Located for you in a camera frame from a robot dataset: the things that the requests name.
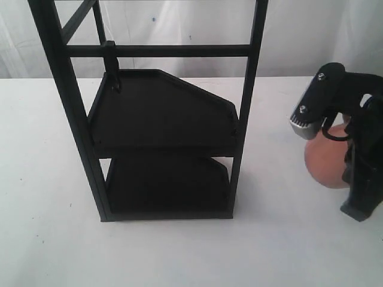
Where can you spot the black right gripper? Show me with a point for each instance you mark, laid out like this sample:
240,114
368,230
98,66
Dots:
347,107

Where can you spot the terracotta ceramic mug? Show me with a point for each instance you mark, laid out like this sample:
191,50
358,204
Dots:
324,160

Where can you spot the white backdrop curtain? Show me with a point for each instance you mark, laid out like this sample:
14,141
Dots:
298,38

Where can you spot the black two-tier shelf rack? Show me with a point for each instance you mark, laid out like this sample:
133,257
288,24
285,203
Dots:
153,146

